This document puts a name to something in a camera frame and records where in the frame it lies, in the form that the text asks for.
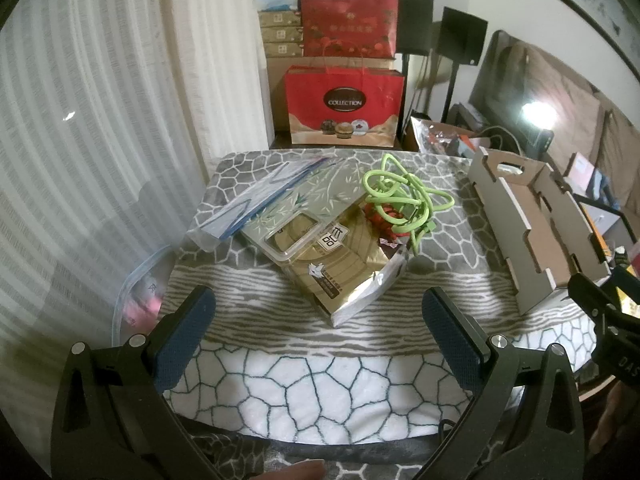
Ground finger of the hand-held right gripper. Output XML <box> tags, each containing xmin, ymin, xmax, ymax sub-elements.
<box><xmin>567</xmin><ymin>262</ymin><xmax>632</xmax><ymax>331</ymax></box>

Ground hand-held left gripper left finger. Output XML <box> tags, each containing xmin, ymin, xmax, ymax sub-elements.
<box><xmin>50</xmin><ymin>285</ymin><xmax>221</xmax><ymax>480</ymax></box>

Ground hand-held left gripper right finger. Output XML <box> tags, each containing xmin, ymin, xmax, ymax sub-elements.
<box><xmin>421</xmin><ymin>286</ymin><xmax>586</xmax><ymax>480</ymax></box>

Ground gold foil packet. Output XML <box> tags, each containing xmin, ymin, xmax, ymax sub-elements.
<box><xmin>280</xmin><ymin>205</ymin><xmax>408</xmax><ymax>330</ymax></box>

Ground white cardboard carrier box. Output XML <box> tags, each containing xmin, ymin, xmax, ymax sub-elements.
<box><xmin>467</xmin><ymin>147</ymin><xmax>613</xmax><ymax>316</ymax></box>

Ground red wrapper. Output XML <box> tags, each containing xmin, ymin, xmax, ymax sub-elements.
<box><xmin>362</xmin><ymin>200</ymin><xmax>406</xmax><ymax>248</ymax></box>

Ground white bag with blue handles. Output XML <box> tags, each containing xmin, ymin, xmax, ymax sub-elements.
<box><xmin>187</xmin><ymin>156</ymin><xmax>346</xmax><ymax>252</ymax></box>

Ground clear plastic tray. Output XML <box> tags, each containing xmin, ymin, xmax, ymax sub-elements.
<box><xmin>262</xmin><ymin>211</ymin><xmax>333</xmax><ymax>267</ymax></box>

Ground green cable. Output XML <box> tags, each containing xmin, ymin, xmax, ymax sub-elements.
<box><xmin>362</xmin><ymin>152</ymin><xmax>453</xmax><ymax>256</ymax></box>

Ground person's right forearm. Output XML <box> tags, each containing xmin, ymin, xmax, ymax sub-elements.
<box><xmin>587</xmin><ymin>382</ymin><xmax>633</xmax><ymax>461</ymax></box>

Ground clear zip bag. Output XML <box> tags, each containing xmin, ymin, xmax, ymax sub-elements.
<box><xmin>112</xmin><ymin>245</ymin><xmax>173</xmax><ymax>346</ymax></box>

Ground pink box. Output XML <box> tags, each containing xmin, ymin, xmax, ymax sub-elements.
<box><xmin>565</xmin><ymin>152</ymin><xmax>596</xmax><ymax>186</ymax></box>

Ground grey white patterned mat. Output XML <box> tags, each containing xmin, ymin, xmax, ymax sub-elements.
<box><xmin>162</xmin><ymin>150</ymin><xmax>621</xmax><ymax>480</ymax></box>

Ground person's leg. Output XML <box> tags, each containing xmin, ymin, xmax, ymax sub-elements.
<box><xmin>261</xmin><ymin>459</ymin><xmax>327</xmax><ymax>480</ymax></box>

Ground brown sofa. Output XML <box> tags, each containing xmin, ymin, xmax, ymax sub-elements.
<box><xmin>470</xmin><ymin>30</ymin><xmax>640</xmax><ymax>221</ymax></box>

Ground white ribbed curtain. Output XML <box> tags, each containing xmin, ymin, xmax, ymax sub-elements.
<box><xmin>0</xmin><ymin>0</ymin><xmax>273</xmax><ymax>411</ymax></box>

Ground black speaker stand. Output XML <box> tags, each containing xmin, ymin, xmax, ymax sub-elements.
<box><xmin>441</xmin><ymin>62</ymin><xmax>462</xmax><ymax>122</ymax></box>
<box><xmin>401</xmin><ymin>52</ymin><xmax>414</xmax><ymax>151</ymax></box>

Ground large brown cardboard box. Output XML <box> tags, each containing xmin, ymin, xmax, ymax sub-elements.
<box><xmin>265</xmin><ymin>55</ymin><xmax>396</xmax><ymax>133</ymax></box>

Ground red chocolate print gift bag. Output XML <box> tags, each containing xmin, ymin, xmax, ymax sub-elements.
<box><xmin>284</xmin><ymin>42</ymin><xmax>405</xmax><ymax>147</ymax></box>

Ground black speaker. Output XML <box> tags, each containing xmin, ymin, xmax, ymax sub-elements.
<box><xmin>434</xmin><ymin>6</ymin><xmax>488</xmax><ymax>66</ymax></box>
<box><xmin>387</xmin><ymin>0</ymin><xmax>434</xmax><ymax>56</ymax></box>

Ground red floral gift bag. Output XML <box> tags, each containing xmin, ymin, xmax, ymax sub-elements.
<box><xmin>300</xmin><ymin>0</ymin><xmax>398</xmax><ymax>61</ymax></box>

